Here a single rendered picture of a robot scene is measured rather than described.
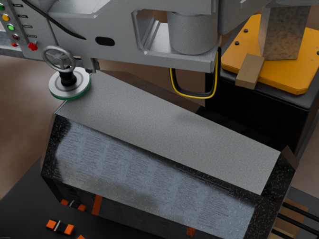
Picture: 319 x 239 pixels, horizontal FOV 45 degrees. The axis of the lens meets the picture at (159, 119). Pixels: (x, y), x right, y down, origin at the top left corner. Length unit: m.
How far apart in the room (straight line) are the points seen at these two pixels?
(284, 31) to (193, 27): 0.77
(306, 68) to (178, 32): 0.95
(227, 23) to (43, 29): 0.73
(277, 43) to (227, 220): 0.96
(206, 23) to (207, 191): 0.71
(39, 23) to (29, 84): 1.84
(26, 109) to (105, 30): 1.85
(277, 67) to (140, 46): 0.89
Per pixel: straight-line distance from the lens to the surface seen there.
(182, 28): 1.41
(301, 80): 2.12
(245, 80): 2.01
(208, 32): 1.44
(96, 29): 1.54
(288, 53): 2.18
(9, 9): 1.65
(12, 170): 2.96
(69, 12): 1.57
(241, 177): 1.66
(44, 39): 1.70
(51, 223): 2.62
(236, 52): 2.23
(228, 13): 1.50
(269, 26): 2.04
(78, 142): 1.93
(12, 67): 3.69
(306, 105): 2.07
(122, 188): 1.84
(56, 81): 2.06
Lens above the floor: 2.29
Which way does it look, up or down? 52 degrees down
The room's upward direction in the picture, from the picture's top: 9 degrees counter-clockwise
